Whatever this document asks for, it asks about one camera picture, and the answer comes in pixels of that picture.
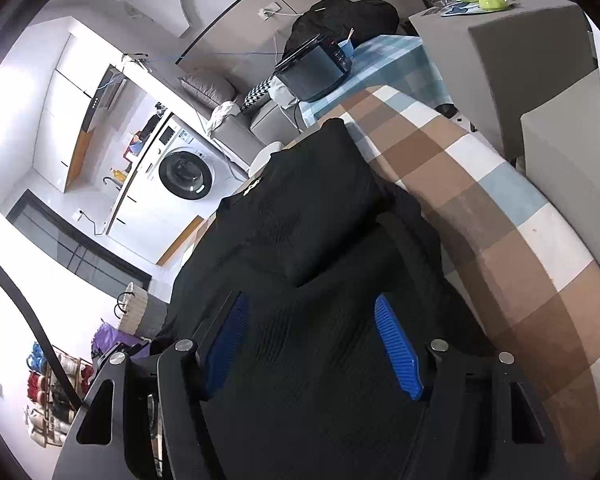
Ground white upper cabinets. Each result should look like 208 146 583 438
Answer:
32 15 131 193

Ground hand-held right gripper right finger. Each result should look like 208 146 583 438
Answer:
374 294 571 480

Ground black jacket pile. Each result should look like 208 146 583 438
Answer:
287 0 400 53

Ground range hood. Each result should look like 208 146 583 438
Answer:
82 67 128 133

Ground shoe rack with shoes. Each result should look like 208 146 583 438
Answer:
25 342 97 448

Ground black cable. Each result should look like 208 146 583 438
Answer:
0 247 83 411

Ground grey striped pillow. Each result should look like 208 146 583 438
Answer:
180 71 236 111

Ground pale crumpled cloth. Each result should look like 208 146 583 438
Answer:
270 80 301 108

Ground purple bag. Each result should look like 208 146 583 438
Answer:
91 324 146 361

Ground blue white plate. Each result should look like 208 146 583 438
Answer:
437 0 515 18

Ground grey cube ottoman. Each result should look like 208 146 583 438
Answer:
520 67 600 241
409 0 598 153

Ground black white houndstooth cushion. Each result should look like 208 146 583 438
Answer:
240 74 276 113

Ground grey sofa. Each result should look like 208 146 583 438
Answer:
177 67 311 171

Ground white crumpled cloth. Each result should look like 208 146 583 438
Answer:
207 101 241 136

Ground black knit garment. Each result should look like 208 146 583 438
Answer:
150 118 501 480

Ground white base cabinet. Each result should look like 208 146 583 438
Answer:
105 160 203 266

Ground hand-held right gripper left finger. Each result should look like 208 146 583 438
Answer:
52 290 251 480

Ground teal checkered side table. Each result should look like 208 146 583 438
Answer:
297 35 453 128

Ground dark glass door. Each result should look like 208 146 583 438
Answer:
6 189 153 301

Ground brown blue plaid tablecloth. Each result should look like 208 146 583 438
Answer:
282 85 600 480

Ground wicker laundry basket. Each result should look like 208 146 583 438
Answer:
114 282 148 333

